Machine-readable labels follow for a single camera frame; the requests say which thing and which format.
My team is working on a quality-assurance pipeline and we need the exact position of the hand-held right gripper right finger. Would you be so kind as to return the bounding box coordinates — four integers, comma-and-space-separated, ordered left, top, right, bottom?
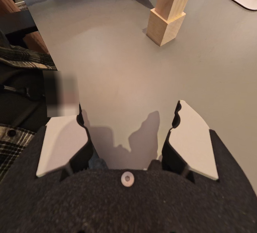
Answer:
162, 100, 219, 181

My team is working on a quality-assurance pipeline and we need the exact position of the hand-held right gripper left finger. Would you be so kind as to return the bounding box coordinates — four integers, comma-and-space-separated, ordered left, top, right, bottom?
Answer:
36, 102, 95, 178

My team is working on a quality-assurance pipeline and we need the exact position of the medium wooden cube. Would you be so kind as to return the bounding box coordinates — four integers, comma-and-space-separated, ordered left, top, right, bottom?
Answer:
155, 0, 193, 20

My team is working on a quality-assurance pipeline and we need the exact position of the large wooden cube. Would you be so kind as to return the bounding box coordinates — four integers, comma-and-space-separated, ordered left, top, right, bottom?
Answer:
146, 8, 186, 47

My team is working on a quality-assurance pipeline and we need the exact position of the black bar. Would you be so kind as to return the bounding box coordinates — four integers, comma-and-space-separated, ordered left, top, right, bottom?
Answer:
0, 11, 38, 35

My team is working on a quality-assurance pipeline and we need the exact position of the brown wooden panel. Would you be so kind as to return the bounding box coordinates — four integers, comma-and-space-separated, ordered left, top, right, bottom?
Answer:
0, 0, 49, 55

